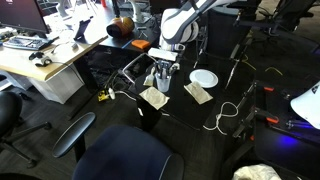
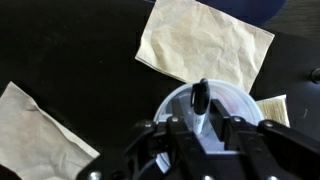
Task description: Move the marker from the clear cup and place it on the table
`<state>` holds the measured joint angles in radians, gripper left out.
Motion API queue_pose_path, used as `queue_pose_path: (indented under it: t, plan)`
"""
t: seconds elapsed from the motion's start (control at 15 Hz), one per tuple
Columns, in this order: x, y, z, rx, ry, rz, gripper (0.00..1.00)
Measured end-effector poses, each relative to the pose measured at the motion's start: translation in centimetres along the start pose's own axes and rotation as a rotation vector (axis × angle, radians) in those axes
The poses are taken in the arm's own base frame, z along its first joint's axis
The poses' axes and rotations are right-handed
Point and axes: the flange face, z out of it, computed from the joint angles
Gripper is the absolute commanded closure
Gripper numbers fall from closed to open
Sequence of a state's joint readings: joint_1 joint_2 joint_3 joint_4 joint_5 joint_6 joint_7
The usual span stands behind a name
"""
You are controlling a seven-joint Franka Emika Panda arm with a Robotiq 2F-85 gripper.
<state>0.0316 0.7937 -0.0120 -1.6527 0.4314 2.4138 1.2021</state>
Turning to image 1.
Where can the dark blue mesh office chair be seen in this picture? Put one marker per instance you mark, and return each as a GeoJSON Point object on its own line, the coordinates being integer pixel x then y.
{"type": "Point", "coordinates": [123, 153]}

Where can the white desk cabinet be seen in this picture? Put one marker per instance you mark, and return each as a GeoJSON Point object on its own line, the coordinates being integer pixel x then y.
{"type": "Point", "coordinates": [56, 86]}

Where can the orange brown ball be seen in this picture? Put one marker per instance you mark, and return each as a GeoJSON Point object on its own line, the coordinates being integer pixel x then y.
{"type": "Point", "coordinates": [121, 26]}

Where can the silver metal tube frame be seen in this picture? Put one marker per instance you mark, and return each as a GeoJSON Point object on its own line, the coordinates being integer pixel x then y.
{"type": "Point", "coordinates": [133, 61]}

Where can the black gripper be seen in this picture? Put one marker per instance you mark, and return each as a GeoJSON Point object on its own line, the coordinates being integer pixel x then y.
{"type": "Point", "coordinates": [164, 65]}

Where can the crumpled brown paper napkin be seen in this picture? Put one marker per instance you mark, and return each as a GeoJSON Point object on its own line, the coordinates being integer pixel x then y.
{"type": "Point", "coordinates": [153, 70]}

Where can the clear plastic cup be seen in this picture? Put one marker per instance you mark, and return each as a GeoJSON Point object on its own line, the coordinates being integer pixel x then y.
{"type": "Point", "coordinates": [163, 86]}

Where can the small orange pad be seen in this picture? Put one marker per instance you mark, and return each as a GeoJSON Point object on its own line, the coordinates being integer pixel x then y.
{"type": "Point", "coordinates": [140, 44]}

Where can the rolled brown paper napkin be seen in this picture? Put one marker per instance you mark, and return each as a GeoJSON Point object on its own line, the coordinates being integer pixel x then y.
{"type": "Point", "coordinates": [149, 81]}

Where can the black computer monitor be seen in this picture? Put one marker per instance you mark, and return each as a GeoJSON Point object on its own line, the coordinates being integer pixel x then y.
{"type": "Point", "coordinates": [23, 13]}

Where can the black tablet stand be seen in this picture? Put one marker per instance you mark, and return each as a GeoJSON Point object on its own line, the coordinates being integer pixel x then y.
{"type": "Point", "coordinates": [81, 30]}

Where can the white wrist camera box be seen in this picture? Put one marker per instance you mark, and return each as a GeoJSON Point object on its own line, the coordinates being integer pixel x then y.
{"type": "Point", "coordinates": [162, 54]}

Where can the black computer keyboard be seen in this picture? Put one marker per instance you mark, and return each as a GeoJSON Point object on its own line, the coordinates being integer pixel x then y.
{"type": "Point", "coordinates": [25, 42]}

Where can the yellow floor power box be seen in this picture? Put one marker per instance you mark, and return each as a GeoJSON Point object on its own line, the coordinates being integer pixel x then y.
{"type": "Point", "coordinates": [102, 96]}

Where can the white power plug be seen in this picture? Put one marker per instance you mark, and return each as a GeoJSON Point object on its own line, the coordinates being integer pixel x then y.
{"type": "Point", "coordinates": [111, 94]}

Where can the white plastic bag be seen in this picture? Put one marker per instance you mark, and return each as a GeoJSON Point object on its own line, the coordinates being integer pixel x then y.
{"type": "Point", "coordinates": [256, 173]}

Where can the black office chair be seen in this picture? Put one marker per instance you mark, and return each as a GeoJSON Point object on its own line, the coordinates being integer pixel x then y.
{"type": "Point", "coordinates": [8, 110]}
{"type": "Point", "coordinates": [286, 13]}

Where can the light wooden desk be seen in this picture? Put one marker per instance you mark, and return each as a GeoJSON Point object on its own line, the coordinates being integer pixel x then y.
{"type": "Point", "coordinates": [20, 63]}

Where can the white round plate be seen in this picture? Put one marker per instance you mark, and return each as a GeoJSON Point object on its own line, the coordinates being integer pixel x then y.
{"type": "Point", "coordinates": [204, 78]}

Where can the black optical breadboard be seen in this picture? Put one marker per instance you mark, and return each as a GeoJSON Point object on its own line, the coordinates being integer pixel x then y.
{"type": "Point", "coordinates": [290, 106]}

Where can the black grey computer mouse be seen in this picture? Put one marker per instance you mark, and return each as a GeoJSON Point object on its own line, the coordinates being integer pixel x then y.
{"type": "Point", "coordinates": [41, 61]}

